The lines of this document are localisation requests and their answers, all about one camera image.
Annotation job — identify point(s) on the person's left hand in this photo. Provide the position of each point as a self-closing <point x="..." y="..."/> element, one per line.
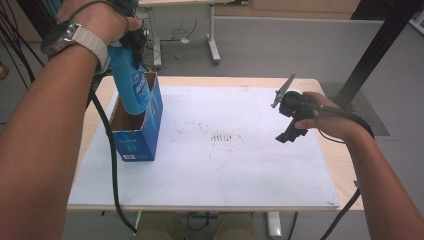
<point x="96" y="20"/>

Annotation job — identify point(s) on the person's right leg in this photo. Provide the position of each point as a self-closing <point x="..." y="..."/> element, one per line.
<point x="236" y="228"/>

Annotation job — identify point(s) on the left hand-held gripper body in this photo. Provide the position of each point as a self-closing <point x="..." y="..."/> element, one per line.
<point x="128" y="6"/>

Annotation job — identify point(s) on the white power adapter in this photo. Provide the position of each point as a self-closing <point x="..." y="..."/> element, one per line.
<point x="184" y="40"/>

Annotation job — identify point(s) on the person's left leg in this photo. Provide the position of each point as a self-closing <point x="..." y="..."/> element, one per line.
<point x="160" y="228"/>

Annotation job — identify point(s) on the person's right hand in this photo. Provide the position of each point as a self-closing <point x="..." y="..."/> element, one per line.
<point x="333" y="125"/>

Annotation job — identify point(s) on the blue cardboard box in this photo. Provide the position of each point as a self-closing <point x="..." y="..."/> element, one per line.
<point x="140" y="143"/>

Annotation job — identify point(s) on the orange box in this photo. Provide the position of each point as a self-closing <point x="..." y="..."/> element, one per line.
<point x="3" y="70"/>

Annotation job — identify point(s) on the white table leg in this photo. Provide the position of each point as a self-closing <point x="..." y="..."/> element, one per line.
<point x="274" y="225"/>
<point x="137" y="220"/>

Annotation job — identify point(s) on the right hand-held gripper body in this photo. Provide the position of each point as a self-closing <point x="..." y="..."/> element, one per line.
<point x="293" y="103"/>

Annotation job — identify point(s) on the wristwatch with white band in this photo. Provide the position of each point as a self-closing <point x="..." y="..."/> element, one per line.
<point x="90" y="43"/>

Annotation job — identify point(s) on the blue detergent bottle white cap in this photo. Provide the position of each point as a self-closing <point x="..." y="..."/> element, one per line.
<point x="131" y="86"/>

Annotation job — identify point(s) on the white desk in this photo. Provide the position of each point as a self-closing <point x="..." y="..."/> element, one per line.
<point x="213" y="36"/>

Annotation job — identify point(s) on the white table mat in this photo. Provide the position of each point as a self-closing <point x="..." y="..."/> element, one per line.
<point x="216" y="180"/>

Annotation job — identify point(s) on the person's leg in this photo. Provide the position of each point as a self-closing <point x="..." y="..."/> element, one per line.
<point x="160" y="228"/>
<point x="236" y="228"/>

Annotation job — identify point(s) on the wooden cabinet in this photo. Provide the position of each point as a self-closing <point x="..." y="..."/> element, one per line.
<point x="300" y="8"/>

